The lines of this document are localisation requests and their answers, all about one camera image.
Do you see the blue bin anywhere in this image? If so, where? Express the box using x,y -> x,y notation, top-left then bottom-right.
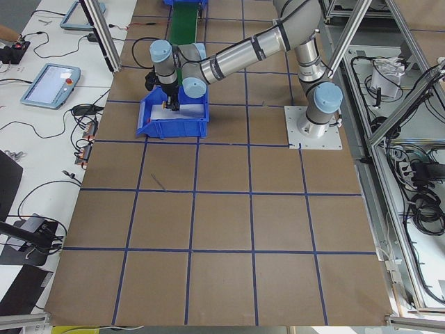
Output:
163,0 -> 208,7
136,88 -> 209,139

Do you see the teach pendant near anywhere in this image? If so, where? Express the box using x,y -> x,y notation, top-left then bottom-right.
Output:
20,63 -> 81,109

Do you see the black power adapter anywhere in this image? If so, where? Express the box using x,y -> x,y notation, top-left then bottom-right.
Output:
86,33 -> 98,42

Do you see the person forearm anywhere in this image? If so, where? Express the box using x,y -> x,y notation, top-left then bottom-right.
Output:
0,24 -> 20,42

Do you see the blue bin right side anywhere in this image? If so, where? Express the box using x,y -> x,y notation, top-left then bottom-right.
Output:
163,0 -> 208,7

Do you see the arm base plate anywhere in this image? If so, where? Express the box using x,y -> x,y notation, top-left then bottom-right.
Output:
284,106 -> 343,150

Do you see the blue bin left side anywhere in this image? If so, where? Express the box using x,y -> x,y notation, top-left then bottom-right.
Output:
136,88 -> 209,139

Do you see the teach pendant far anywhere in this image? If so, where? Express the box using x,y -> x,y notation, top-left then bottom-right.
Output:
60,1 -> 92,32

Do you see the green conveyor belt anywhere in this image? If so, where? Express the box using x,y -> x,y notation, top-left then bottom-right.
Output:
168,3 -> 199,84

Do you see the aluminium frame post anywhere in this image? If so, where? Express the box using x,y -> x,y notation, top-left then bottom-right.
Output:
80,0 -> 122,73

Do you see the teach pendant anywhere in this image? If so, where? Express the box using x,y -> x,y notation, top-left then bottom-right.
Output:
20,63 -> 81,109
60,1 -> 92,32

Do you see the white foam pad left bin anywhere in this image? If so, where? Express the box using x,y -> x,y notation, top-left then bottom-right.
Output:
149,104 -> 205,120

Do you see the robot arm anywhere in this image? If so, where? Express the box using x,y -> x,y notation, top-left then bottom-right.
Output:
145,1 -> 343,138

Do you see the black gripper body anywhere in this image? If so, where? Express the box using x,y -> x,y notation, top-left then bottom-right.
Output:
160,81 -> 179,106

